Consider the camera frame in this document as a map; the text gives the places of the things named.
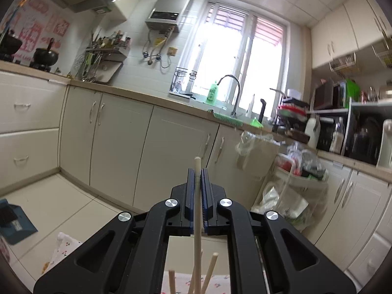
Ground white wire basket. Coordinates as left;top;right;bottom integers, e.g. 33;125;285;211
329;52;359;75
372;41;392;65

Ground hanging kitchen utensils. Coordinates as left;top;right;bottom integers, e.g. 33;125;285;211
73;52;103;83

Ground white rolling cart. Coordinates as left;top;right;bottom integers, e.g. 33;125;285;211
251;150;330;233

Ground cream drawer cabinet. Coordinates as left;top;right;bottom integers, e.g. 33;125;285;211
0;70;69;196

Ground black rice cooker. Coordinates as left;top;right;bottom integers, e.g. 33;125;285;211
352;118;382;164

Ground black water tap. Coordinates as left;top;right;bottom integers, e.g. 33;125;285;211
258;98;268;123

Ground chrome kitchen faucet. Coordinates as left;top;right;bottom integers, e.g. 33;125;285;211
216;74;242;118

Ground clear plastic bottle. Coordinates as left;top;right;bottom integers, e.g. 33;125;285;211
330;116;345;155

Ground single pale bamboo chopstick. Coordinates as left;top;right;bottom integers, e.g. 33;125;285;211
194;157;203;294

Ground bagged groceries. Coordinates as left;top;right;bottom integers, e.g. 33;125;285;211
274;145;328;180

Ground hanging clear plastic bag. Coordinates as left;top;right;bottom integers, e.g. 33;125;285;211
235;130;287;178

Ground cream cabinet with drawers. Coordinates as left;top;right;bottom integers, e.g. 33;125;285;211
306;156;392;282

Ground white plastic jug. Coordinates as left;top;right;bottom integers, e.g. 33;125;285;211
306;116;320;149

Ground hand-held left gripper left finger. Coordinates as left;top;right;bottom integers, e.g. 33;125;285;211
33;182;196;294

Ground white hanging tray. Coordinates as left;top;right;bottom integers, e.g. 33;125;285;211
93;61;123;84

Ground white thermo pot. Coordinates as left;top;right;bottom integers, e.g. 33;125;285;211
376;119;392;169

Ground blue dustpan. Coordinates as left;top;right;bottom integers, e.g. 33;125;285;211
0;198;39;245

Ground white counter shelf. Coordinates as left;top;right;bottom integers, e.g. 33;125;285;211
309;99;392;169

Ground microwave oven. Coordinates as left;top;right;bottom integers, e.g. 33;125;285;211
311;80;348;111

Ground white plastic bag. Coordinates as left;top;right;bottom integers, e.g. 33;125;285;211
254;181;309;218

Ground dish rack with pans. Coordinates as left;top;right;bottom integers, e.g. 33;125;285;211
269;87;311;143

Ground bunch of wooden chopsticks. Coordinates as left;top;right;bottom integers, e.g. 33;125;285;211
168;249;219;294

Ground cream sink base cabinet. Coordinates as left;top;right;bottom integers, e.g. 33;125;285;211
60;84;276;218

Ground water heater hoses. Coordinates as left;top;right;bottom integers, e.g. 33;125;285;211
141;26;181;74

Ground black cooking pot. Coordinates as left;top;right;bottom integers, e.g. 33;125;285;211
0;29;23;60

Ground pink wall poster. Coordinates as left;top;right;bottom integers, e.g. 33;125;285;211
0;0;71;65

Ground silver water heater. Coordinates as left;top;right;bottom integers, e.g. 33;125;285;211
145;0;195;33

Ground green dish soap bottle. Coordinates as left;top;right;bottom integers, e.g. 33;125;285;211
206;80;219;105

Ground green dish cloth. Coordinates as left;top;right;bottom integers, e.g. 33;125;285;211
208;109;242;126

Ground black wire rack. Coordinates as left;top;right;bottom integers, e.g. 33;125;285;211
170;67;198;95

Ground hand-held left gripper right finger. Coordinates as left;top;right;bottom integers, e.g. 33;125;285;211
200;168;357;294

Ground kitchen window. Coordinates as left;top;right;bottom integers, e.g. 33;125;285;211
190;0;290;120

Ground black wok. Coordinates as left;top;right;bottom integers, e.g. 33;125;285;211
32;38;59;68

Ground cherry print tablecloth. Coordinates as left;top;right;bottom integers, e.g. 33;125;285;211
43;232;230;294

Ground wall spice rack with bottles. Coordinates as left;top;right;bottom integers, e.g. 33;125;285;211
85;29;132;60

